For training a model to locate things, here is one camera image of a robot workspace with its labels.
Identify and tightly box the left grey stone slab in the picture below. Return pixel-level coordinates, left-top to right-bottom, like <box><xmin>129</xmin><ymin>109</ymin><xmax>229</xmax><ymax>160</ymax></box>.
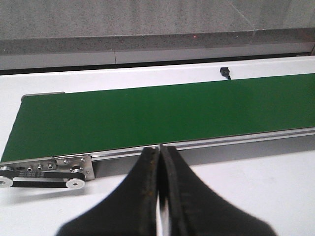
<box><xmin>0</xmin><ymin>0</ymin><xmax>254</xmax><ymax>56</ymax></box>

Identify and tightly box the aluminium conveyor side rail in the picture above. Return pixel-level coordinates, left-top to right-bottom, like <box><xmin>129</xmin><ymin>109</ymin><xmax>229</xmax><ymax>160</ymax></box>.
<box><xmin>89</xmin><ymin>127</ymin><xmax>315</xmax><ymax>161</ymax></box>

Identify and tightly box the silver drive pulley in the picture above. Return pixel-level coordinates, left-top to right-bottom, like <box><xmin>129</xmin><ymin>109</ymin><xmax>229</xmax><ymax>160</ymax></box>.
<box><xmin>65</xmin><ymin>178</ymin><xmax>85</xmax><ymax>189</ymax></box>

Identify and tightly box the steel conveyor motor bracket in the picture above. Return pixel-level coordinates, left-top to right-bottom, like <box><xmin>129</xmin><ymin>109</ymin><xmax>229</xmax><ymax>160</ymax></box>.
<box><xmin>0</xmin><ymin>154</ymin><xmax>95</xmax><ymax>181</ymax></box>

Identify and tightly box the green conveyor belt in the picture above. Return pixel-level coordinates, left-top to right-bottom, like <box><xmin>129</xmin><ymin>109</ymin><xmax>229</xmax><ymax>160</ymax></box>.
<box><xmin>2</xmin><ymin>74</ymin><xmax>315</xmax><ymax>161</ymax></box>

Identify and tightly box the black drive belt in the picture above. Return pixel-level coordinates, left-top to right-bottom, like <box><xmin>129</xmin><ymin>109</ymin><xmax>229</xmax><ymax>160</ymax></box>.
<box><xmin>11</xmin><ymin>170</ymin><xmax>86</xmax><ymax>188</ymax></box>

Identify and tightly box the small black sensor block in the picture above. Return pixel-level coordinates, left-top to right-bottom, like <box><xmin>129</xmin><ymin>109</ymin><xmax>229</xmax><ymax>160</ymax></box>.
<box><xmin>220</xmin><ymin>67</ymin><xmax>231</xmax><ymax>80</ymax></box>

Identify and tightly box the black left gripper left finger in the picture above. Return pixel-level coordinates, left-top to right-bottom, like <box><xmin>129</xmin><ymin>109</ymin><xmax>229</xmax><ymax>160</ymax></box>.
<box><xmin>57</xmin><ymin>147</ymin><xmax>159</xmax><ymax>236</ymax></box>

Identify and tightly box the right grey stone slab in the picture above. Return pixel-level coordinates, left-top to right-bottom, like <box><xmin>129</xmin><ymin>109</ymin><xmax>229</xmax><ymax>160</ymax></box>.
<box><xmin>229</xmin><ymin>0</ymin><xmax>315</xmax><ymax>44</ymax></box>

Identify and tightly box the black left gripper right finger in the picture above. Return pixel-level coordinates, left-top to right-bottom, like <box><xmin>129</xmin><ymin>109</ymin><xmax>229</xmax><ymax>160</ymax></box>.
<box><xmin>158</xmin><ymin>146</ymin><xmax>275</xmax><ymax>236</ymax></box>

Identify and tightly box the silver idler pulley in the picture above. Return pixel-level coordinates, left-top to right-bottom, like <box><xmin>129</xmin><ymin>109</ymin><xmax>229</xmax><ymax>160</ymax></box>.
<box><xmin>0</xmin><ymin>166</ymin><xmax>14</xmax><ymax>188</ymax></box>

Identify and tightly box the grey stone slab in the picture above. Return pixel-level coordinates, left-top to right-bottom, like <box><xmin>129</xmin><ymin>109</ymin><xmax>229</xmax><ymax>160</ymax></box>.
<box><xmin>229</xmin><ymin>0</ymin><xmax>315</xmax><ymax>44</ymax></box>
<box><xmin>0</xmin><ymin>0</ymin><xmax>254</xmax><ymax>56</ymax></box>

